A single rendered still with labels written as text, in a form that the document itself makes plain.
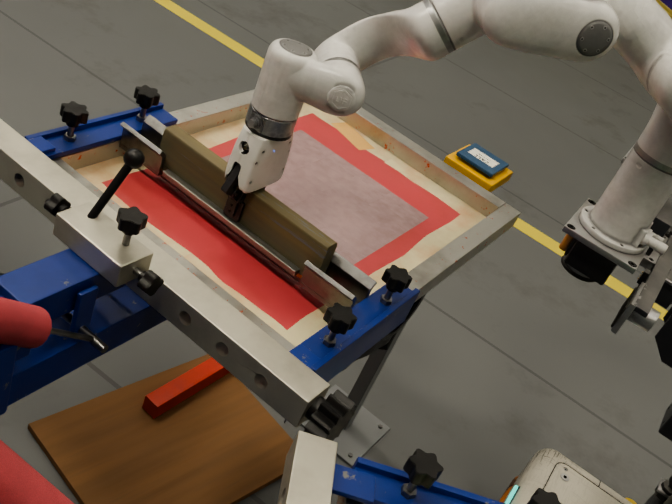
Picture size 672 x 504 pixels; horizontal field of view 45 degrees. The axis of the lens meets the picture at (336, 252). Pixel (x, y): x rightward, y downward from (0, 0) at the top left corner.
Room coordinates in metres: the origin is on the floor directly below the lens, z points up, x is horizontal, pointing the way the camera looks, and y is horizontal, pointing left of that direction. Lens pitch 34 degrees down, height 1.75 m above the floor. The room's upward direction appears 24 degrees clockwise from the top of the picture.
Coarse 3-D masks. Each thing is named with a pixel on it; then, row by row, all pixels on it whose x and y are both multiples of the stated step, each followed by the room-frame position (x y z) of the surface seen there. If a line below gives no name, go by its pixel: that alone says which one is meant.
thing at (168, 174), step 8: (168, 176) 1.14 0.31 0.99; (176, 176) 1.15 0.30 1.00; (176, 184) 1.13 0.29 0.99; (184, 184) 1.13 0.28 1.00; (184, 192) 1.13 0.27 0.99; (192, 192) 1.12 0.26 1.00; (200, 200) 1.11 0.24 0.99; (208, 200) 1.12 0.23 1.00; (208, 208) 1.10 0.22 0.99; (216, 208) 1.11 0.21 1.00; (216, 216) 1.10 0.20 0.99; (224, 216) 1.09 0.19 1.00; (232, 224) 1.09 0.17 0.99; (240, 224) 1.09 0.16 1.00; (240, 232) 1.08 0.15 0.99; (248, 232) 1.08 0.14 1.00; (248, 240) 1.07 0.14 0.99; (256, 240) 1.07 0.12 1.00; (264, 248) 1.06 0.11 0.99; (272, 248) 1.07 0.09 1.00; (272, 256) 1.05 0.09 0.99; (280, 256) 1.06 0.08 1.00; (280, 264) 1.05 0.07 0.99; (288, 264) 1.05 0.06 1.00; (296, 272) 1.04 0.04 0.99
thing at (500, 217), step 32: (192, 128) 1.36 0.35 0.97; (384, 128) 1.66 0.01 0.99; (64, 160) 1.08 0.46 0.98; (96, 160) 1.14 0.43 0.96; (416, 160) 1.61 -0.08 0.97; (96, 192) 1.02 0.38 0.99; (480, 192) 1.57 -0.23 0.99; (480, 224) 1.44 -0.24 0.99; (512, 224) 1.54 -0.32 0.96; (448, 256) 1.27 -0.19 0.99; (256, 320) 0.90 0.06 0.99
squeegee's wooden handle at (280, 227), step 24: (168, 144) 1.16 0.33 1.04; (192, 144) 1.15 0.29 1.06; (168, 168) 1.16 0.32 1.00; (192, 168) 1.14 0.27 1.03; (216, 168) 1.12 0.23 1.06; (216, 192) 1.12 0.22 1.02; (240, 192) 1.10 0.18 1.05; (264, 192) 1.11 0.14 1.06; (264, 216) 1.08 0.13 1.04; (288, 216) 1.07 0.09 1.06; (264, 240) 1.08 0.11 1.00; (288, 240) 1.06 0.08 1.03; (312, 240) 1.05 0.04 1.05
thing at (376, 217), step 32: (320, 192) 1.36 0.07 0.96; (352, 192) 1.41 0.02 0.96; (384, 192) 1.46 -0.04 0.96; (416, 192) 1.52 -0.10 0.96; (320, 224) 1.25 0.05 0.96; (352, 224) 1.30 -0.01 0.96; (384, 224) 1.34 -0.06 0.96; (416, 224) 1.39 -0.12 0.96; (224, 256) 1.05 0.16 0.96; (256, 256) 1.08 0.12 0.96; (352, 256) 1.20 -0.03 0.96; (384, 256) 1.24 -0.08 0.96; (256, 288) 1.01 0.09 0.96; (288, 288) 1.04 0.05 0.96; (288, 320) 0.97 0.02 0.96
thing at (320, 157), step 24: (312, 120) 1.63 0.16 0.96; (312, 144) 1.52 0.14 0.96; (336, 144) 1.57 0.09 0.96; (288, 168) 1.39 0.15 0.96; (312, 168) 1.43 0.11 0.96; (336, 168) 1.47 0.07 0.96; (360, 168) 1.51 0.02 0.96; (120, 192) 1.09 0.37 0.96; (144, 192) 1.12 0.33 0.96; (168, 192) 1.15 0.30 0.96; (288, 192) 1.31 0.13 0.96; (312, 192) 1.34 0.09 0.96; (168, 216) 1.09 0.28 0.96; (192, 216) 1.11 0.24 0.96; (192, 240) 1.05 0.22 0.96; (216, 240) 1.08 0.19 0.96
